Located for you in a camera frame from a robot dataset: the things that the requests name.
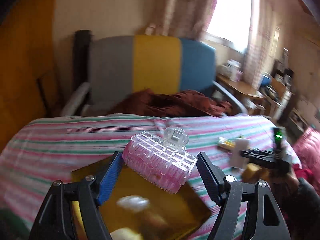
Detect white foam block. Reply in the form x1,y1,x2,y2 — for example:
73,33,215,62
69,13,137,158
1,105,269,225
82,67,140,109
229,138,250,168

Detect cream cloth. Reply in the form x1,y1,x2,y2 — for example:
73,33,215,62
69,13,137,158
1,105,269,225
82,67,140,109
110,228,143,240

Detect pink hair roller clip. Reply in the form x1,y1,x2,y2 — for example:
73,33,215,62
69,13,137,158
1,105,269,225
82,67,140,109
122,127,197,194

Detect yellow sponge block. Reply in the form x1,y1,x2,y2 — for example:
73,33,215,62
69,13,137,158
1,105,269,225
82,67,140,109
241,163,270,184

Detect rice cracker snack packet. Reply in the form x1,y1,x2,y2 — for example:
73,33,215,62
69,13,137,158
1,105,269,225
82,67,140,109
217,137,235,150

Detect person right hand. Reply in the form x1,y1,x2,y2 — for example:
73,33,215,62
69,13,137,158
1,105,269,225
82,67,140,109
269,170,299,196

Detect red pink blanket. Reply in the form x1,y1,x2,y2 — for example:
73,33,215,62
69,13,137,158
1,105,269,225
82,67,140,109
293,127,320,182

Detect cluttered shelf unit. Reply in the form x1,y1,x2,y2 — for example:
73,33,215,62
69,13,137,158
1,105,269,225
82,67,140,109
264,48,309,137

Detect wooden side desk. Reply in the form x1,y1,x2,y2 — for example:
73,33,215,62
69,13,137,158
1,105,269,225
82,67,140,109
216,74,264,100

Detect striped pink green bedsheet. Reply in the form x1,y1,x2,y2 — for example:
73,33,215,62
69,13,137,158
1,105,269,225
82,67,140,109
1,114,300,239

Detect gold metal tin box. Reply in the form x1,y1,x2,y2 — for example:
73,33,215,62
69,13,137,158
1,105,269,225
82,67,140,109
71,154,213,240

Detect blue bag on shelf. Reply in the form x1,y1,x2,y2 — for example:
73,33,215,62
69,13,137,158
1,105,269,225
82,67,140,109
260,73,272,87

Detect white boxes on desk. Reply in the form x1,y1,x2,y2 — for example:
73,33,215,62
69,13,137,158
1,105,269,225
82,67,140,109
218,60,242,82

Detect dark red jacket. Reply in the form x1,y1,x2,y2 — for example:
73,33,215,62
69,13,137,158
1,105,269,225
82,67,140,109
107,88,233,118

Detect wooden wardrobe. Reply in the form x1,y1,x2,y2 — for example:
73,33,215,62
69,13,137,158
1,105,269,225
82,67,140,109
1,0,59,148

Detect grey yellow blue chair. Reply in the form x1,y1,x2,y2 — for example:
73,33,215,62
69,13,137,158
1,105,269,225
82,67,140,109
61,35,246,116

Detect pink floral curtain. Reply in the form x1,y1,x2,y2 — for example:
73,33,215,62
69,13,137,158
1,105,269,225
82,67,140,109
145,0,217,41

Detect black rolled mat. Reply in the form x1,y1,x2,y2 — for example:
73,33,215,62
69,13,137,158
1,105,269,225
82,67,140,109
72,30,92,91

